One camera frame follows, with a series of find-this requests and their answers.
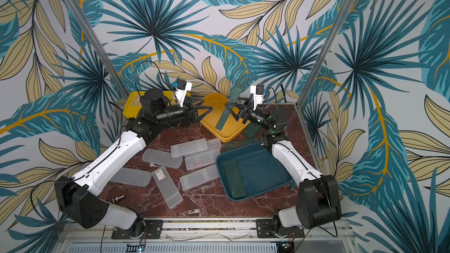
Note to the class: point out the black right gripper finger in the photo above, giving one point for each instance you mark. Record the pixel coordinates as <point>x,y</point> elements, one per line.
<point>239,106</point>
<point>238,115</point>

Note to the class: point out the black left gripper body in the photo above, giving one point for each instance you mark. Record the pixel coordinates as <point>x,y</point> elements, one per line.
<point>180,112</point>

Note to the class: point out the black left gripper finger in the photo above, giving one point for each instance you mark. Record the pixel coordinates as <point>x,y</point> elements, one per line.
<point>191,101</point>
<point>198,112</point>

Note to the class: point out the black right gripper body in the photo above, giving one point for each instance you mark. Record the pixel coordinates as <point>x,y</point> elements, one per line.
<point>244,112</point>

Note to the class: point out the green pencil case back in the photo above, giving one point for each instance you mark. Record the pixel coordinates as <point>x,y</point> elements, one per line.
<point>251,130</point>

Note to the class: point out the yellow black toolbox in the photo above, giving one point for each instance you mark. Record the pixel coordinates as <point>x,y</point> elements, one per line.
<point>133,105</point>

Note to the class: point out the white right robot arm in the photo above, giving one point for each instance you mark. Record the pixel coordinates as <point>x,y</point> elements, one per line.
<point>318,195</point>

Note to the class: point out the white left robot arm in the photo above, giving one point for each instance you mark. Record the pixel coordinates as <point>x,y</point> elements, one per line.
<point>78,196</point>

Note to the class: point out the clear pencil case top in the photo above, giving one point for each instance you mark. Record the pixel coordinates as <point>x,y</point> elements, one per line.
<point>194,147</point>

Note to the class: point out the clear pencil case pink inside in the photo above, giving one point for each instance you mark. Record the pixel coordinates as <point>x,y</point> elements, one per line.
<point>201,159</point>

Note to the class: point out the clear pencil case lower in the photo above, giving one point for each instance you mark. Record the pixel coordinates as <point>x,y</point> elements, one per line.
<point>199,177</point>

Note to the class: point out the clear pencil case far left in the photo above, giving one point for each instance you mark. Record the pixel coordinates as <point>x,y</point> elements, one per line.
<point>133,177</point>

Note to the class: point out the clear pencil case labelled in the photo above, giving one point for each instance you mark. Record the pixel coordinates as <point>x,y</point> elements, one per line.
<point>167,187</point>

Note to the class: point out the teal plastic tray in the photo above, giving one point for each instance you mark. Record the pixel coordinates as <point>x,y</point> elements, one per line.
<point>260,171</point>

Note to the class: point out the black yellow screwdriver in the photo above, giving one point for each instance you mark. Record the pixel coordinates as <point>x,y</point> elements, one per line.
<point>116,199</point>

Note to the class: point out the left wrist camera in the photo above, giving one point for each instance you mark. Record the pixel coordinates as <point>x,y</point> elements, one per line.
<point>180,89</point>

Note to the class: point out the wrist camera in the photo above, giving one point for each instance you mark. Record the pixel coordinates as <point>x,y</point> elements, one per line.
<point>180,89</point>
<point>258,92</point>

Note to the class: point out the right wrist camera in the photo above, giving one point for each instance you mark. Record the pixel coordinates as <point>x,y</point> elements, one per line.
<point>258,92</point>

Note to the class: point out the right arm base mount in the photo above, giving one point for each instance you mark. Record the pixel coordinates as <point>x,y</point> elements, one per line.
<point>272,228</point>

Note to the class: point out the aluminium front rail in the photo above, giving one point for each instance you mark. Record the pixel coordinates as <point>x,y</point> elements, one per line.
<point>210,235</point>

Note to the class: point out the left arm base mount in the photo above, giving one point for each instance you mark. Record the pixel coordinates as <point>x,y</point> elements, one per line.
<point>140,230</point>

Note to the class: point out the right aluminium frame post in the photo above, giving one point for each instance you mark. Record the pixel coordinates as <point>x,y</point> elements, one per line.
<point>333,33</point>

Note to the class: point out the aluminium frame post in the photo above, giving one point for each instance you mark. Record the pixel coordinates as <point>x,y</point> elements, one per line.
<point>76,8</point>
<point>333,33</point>

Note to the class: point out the left aluminium frame post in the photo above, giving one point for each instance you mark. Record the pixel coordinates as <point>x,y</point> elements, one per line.
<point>76,8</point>

